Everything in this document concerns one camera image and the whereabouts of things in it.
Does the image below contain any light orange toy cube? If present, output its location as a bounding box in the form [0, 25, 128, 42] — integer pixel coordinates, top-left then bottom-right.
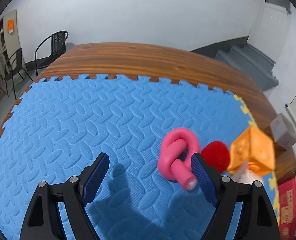
[227, 126, 276, 177]

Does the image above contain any red pompom ball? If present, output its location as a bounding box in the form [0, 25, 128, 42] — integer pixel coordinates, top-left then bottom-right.
[200, 141, 230, 173]

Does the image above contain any pink knotted foam tube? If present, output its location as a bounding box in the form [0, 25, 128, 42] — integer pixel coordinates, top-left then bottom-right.
[157, 128, 200, 190]

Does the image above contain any red storage box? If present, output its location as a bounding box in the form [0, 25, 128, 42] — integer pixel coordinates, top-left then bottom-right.
[278, 178, 296, 239]

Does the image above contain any white tape roll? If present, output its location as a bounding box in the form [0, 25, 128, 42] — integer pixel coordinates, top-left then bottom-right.
[232, 160, 264, 184]

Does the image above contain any grey metal tin box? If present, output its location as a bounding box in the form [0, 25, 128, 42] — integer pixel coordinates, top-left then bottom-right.
[270, 113, 296, 150]

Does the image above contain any blue foam puzzle mat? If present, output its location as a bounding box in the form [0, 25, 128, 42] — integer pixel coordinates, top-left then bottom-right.
[0, 75, 253, 239]

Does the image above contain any black metal chair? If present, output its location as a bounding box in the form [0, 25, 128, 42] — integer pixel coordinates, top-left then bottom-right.
[34, 30, 69, 76]
[3, 48, 33, 100]

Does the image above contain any grey staircase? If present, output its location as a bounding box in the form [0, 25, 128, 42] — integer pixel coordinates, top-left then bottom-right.
[215, 44, 279, 91]

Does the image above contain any white shelf cabinet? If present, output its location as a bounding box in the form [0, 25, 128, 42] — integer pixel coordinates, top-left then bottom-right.
[0, 10, 21, 80]

